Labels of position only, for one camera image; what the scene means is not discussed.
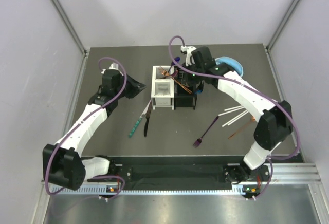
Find copper fork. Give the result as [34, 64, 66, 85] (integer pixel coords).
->
[159, 66, 192, 94]

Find white utensil container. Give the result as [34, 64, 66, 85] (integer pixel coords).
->
[151, 65, 174, 110]

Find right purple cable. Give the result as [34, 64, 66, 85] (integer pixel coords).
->
[168, 35, 301, 201]

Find white chopstick upper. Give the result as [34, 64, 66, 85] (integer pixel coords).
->
[224, 105, 243, 111]

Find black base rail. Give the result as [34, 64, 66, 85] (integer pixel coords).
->
[84, 154, 273, 191]

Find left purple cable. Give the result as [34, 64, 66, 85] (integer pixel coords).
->
[44, 57, 128, 204]

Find white chopstick middle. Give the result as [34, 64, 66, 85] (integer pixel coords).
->
[217, 109, 245, 117]

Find white chopstick lower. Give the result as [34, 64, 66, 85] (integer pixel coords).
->
[222, 110, 249, 127]

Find copper spoon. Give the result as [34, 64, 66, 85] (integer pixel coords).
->
[228, 116, 255, 139]

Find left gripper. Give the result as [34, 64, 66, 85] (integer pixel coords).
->
[114, 72, 146, 100]

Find white chopstick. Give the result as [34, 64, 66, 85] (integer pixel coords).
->
[222, 110, 249, 127]
[217, 109, 245, 117]
[224, 105, 243, 111]

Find purple fork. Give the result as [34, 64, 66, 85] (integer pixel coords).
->
[193, 116, 219, 148]

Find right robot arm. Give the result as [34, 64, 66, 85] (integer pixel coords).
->
[180, 45, 293, 181]

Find black utensil container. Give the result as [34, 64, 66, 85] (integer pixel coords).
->
[174, 82, 197, 110]

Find white-blade green-handle knife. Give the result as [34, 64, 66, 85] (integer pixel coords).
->
[128, 100, 151, 138]

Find black knife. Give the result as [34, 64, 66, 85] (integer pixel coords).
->
[143, 102, 152, 137]

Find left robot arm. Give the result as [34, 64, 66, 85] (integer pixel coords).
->
[42, 63, 146, 191]

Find perforated cable duct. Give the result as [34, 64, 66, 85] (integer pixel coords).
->
[59, 183, 245, 195]

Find purple cable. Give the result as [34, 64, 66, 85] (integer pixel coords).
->
[44, 57, 128, 204]
[168, 35, 301, 201]

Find light blue headphones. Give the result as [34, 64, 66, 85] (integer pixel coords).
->
[215, 56, 244, 77]

